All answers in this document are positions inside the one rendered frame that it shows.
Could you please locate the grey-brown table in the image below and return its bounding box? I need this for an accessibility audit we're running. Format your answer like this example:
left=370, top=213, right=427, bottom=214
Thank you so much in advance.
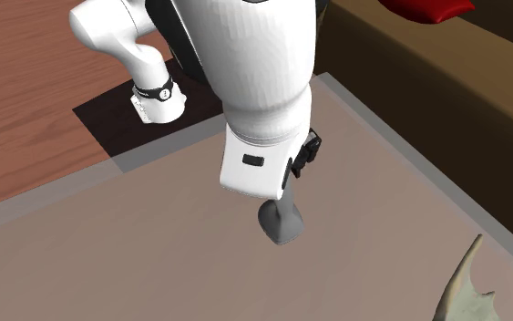
left=0, top=71, right=513, bottom=321

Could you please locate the red cushion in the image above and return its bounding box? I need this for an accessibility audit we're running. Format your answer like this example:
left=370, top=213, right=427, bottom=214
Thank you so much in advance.
left=377, top=0, right=477, bottom=25

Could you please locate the cream pointed figure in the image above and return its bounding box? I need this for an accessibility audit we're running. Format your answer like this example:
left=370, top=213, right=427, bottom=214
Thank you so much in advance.
left=431, top=233, right=498, bottom=321

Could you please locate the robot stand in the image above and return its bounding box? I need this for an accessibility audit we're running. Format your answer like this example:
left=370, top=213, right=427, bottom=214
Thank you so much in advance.
left=72, top=43, right=227, bottom=158

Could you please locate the brown sofa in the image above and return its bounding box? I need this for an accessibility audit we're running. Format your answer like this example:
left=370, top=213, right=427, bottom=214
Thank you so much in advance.
left=313, top=0, right=513, bottom=259

